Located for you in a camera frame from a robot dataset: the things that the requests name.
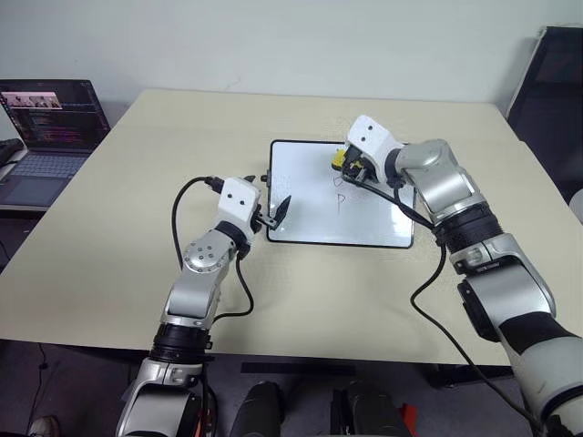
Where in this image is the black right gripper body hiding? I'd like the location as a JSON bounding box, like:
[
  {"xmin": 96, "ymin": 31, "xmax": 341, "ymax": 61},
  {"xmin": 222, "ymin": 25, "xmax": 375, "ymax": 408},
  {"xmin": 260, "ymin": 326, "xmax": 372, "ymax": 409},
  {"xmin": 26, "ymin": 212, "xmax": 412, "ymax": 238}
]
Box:
[{"xmin": 344, "ymin": 144, "xmax": 382, "ymax": 184}]

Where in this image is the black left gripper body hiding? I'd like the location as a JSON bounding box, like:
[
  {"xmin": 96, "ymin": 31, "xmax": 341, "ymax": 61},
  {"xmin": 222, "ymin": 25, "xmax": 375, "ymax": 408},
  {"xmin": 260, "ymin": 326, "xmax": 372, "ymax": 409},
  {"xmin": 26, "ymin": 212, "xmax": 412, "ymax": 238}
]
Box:
[{"xmin": 252, "ymin": 205, "xmax": 278, "ymax": 229}]

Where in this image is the black framed whiteboard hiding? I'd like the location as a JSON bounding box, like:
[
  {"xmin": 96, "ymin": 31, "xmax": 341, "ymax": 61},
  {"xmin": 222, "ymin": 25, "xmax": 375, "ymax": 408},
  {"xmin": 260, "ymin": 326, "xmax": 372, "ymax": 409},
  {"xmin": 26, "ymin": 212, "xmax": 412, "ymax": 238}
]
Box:
[{"xmin": 262, "ymin": 138, "xmax": 417, "ymax": 249}]

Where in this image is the slim dark rounded shape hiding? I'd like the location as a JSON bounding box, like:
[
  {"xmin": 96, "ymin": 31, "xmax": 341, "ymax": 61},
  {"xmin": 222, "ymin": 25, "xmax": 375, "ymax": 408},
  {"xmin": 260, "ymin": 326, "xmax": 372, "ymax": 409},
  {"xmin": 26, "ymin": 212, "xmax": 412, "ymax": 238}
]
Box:
[{"xmin": 230, "ymin": 381, "xmax": 286, "ymax": 437}]

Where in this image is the black office chair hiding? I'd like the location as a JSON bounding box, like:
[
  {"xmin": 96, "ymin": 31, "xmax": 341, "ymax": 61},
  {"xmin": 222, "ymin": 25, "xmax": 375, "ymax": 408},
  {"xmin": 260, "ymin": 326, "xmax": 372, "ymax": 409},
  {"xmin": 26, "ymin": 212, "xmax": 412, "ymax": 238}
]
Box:
[{"xmin": 504, "ymin": 25, "xmax": 583, "ymax": 207}]

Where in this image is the open grey laptop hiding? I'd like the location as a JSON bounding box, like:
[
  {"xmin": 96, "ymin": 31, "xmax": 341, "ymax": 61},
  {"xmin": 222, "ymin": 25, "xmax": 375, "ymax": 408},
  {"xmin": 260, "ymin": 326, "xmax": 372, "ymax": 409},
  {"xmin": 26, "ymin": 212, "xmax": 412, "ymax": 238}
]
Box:
[{"xmin": 0, "ymin": 78, "xmax": 113, "ymax": 207}]

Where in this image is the wide dark rounded shape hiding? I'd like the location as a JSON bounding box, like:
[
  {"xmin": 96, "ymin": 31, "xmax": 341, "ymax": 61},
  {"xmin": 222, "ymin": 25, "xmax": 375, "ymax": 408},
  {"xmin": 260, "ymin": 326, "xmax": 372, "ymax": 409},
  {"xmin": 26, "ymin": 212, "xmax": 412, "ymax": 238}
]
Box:
[{"xmin": 331, "ymin": 381, "xmax": 407, "ymax": 437}]

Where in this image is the white rounded object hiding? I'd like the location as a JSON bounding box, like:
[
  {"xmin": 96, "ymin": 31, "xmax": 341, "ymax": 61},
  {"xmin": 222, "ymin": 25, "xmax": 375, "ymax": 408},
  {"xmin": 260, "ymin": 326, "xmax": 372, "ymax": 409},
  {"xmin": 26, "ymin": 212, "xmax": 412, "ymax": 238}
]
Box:
[{"xmin": 568, "ymin": 188, "xmax": 583, "ymax": 225}]

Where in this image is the red object on floor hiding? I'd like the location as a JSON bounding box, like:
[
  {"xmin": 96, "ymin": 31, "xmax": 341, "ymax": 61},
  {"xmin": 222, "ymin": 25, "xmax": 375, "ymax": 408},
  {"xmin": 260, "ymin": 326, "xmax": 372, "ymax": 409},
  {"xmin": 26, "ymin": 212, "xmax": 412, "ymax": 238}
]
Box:
[{"xmin": 399, "ymin": 401, "xmax": 421, "ymax": 437}]

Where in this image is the white shoe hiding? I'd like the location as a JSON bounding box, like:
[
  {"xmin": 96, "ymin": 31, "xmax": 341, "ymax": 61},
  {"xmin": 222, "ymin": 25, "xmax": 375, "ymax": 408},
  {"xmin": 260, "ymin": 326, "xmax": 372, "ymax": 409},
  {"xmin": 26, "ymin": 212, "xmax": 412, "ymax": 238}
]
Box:
[{"xmin": 27, "ymin": 414, "xmax": 62, "ymax": 437}]

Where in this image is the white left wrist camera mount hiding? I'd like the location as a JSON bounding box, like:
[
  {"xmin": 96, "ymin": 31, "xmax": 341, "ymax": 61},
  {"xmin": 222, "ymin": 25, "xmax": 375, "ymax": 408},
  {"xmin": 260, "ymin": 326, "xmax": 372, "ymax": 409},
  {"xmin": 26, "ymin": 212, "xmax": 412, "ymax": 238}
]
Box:
[{"xmin": 217, "ymin": 178, "xmax": 262, "ymax": 243}]

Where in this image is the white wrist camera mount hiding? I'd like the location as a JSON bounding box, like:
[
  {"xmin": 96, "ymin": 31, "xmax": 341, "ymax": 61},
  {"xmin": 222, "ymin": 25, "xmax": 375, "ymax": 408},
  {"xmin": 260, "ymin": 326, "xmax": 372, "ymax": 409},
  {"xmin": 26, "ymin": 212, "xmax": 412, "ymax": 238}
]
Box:
[
  {"xmin": 217, "ymin": 178, "xmax": 262, "ymax": 243},
  {"xmin": 344, "ymin": 115, "xmax": 410, "ymax": 178}
]

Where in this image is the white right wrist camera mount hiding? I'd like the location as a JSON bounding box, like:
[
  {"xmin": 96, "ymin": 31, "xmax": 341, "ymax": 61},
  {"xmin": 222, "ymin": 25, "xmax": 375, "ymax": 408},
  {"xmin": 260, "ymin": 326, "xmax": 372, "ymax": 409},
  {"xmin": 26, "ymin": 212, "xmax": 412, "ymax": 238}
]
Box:
[{"xmin": 344, "ymin": 115, "xmax": 410, "ymax": 178}]

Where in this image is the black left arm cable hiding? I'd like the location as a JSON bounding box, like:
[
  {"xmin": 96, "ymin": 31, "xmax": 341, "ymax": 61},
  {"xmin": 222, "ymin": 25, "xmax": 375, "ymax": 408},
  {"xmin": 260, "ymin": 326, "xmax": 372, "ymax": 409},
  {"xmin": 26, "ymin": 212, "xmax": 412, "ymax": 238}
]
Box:
[{"xmin": 171, "ymin": 175, "xmax": 255, "ymax": 320}]

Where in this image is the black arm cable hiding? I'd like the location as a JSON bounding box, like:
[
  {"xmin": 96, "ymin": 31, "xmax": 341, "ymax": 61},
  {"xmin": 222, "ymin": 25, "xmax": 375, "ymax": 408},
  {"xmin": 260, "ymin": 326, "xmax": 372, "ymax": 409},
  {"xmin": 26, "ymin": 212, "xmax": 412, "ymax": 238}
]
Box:
[
  {"xmin": 357, "ymin": 176, "xmax": 548, "ymax": 437},
  {"xmin": 171, "ymin": 175, "xmax": 255, "ymax": 320}
]

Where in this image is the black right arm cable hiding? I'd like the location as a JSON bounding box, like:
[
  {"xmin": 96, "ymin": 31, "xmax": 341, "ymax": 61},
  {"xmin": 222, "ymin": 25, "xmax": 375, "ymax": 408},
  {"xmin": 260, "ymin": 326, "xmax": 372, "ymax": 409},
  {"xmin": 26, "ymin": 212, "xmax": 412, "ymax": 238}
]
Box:
[{"xmin": 357, "ymin": 176, "xmax": 548, "ymax": 437}]

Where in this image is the thin black floor cable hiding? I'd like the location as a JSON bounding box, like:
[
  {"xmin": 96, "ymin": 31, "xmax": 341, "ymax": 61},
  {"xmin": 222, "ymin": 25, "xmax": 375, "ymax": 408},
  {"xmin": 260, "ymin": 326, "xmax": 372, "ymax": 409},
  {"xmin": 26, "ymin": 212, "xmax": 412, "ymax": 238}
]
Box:
[{"xmin": 35, "ymin": 341, "xmax": 52, "ymax": 413}]

